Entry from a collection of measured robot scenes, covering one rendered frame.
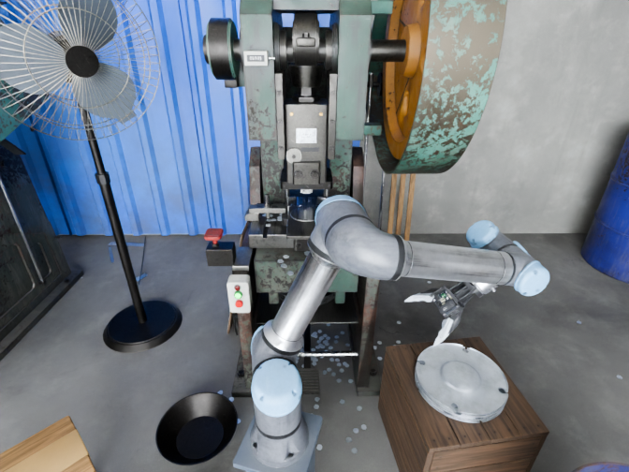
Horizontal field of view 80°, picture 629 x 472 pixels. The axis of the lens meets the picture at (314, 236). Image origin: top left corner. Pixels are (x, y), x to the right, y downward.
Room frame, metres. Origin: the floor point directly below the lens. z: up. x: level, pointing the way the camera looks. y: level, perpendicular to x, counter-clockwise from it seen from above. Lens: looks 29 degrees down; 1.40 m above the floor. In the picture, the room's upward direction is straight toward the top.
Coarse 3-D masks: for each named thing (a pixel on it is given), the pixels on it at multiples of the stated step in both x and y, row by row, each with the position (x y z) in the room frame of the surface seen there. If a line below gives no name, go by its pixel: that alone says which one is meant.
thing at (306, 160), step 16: (304, 96) 1.38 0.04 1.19; (288, 112) 1.33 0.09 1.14; (304, 112) 1.33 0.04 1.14; (320, 112) 1.32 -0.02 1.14; (288, 128) 1.33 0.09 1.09; (304, 128) 1.33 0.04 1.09; (320, 128) 1.33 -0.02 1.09; (288, 144) 1.33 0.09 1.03; (304, 144) 1.33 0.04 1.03; (320, 144) 1.33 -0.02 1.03; (288, 160) 1.32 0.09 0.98; (304, 160) 1.33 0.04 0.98; (320, 160) 1.33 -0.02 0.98; (288, 176) 1.33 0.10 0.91; (304, 176) 1.30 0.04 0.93; (320, 176) 1.33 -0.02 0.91
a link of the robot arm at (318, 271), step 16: (320, 208) 0.80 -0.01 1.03; (336, 208) 0.76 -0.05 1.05; (352, 208) 0.75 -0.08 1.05; (320, 224) 0.76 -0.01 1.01; (320, 240) 0.74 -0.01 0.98; (320, 256) 0.72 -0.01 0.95; (304, 272) 0.75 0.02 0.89; (320, 272) 0.73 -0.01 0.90; (336, 272) 0.74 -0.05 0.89; (304, 288) 0.73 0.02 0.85; (320, 288) 0.73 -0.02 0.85; (288, 304) 0.74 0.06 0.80; (304, 304) 0.72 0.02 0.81; (272, 320) 0.78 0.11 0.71; (288, 320) 0.72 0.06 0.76; (304, 320) 0.72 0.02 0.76; (256, 336) 0.77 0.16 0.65; (272, 336) 0.72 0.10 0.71; (288, 336) 0.71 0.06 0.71; (256, 352) 0.72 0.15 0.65; (272, 352) 0.70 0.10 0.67; (288, 352) 0.70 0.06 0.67
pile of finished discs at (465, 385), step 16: (432, 352) 0.98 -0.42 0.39; (448, 352) 0.98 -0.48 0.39; (464, 352) 0.98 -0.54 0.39; (480, 352) 0.97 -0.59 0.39; (416, 368) 0.90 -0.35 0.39; (432, 368) 0.91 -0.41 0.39; (448, 368) 0.90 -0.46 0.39; (464, 368) 0.90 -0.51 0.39; (480, 368) 0.91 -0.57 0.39; (496, 368) 0.91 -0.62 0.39; (416, 384) 0.87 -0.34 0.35; (432, 384) 0.84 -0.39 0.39; (448, 384) 0.84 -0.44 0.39; (464, 384) 0.84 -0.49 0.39; (480, 384) 0.84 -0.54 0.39; (496, 384) 0.84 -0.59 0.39; (432, 400) 0.79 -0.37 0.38; (448, 400) 0.78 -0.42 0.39; (464, 400) 0.78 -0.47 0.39; (480, 400) 0.78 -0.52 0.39; (496, 400) 0.78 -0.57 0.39; (448, 416) 0.75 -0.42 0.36; (464, 416) 0.73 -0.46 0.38; (480, 416) 0.73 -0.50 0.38; (496, 416) 0.75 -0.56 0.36
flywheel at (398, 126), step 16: (400, 0) 1.66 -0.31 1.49; (416, 0) 1.47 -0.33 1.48; (400, 16) 1.69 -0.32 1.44; (416, 16) 1.45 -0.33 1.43; (400, 32) 1.66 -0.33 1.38; (416, 32) 1.36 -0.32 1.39; (416, 48) 1.34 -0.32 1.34; (384, 64) 1.75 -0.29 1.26; (400, 64) 1.45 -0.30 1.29; (416, 64) 1.35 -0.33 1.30; (384, 80) 1.72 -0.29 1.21; (400, 80) 1.58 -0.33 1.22; (416, 80) 1.35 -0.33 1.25; (384, 96) 1.68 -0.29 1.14; (400, 96) 1.55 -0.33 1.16; (416, 96) 1.32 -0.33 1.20; (384, 112) 1.65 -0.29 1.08; (400, 112) 1.52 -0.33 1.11; (400, 128) 1.49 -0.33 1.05; (400, 144) 1.32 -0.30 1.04
